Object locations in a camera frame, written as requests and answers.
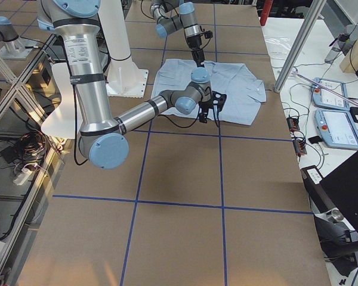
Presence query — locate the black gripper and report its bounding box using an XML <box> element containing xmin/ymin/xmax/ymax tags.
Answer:
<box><xmin>191</xmin><ymin>47</ymin><xmax>205</xmax><ymax>64</ymax></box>
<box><xmin>198</xmin><ymin>101</ymin><xmax>210</xmax><ymax>123</ymax></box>

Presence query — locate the light blue striped shirt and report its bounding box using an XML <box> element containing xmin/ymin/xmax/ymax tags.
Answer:
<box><xmin>152</xmin><ymin>58</ymin><xmax>266</xmax><ymax>126</ymax></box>

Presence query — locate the upper teach pendant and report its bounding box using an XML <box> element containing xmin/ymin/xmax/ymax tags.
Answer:
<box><xmin>312</xmin><ymin>77</ymin><xmax>350</xmax><ymax>111</ymax></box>

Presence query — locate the teach pendant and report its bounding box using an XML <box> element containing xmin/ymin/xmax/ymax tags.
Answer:
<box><xmin>312</xmin><ymin>77</ymin><xmax>350</xmax><ymax>111</ymax></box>
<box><xmin>314</xmin><ymin>108</ymin><xmax>358</xmax><ymax>150</ymax></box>

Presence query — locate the lower teach pendant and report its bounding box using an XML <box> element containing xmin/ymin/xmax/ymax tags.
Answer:
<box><xmin>314</xmin><ymin>108</ymin><xmax>358</xmax><ymax>150</ymax></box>

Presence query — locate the black laptop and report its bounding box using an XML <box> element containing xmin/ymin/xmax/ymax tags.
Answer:
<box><xmin>301</xmin><ymin>150</ymin><xmax>358</xmax><ymax>232</ymax></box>

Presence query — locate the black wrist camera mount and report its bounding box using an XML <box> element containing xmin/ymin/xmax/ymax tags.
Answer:
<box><xmin>212</xmin><ymin>91</ymin><xmax>227</xmax><ymax>112</ymax></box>
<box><xmin>203</xmin><ymin>30</ymin><xmax>213</xmax><ymax>39</ymax></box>

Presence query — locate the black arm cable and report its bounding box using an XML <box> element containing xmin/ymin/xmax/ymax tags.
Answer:
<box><xmin>155</xmin><ymin>113</ymin><xmax>221</xmax><ymax>129</ymax></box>

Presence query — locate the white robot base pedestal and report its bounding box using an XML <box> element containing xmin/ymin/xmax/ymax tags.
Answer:
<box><xmin>98</xmin><ymin>0</ymin><xmax>149</xmax><ymax>98</ymax></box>

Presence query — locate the aluminium frame post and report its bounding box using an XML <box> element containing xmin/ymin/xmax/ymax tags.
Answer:
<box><xmin>274</xmin><ymin>0</ymin><xmax>326</xmax><ymax>93</ymax></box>

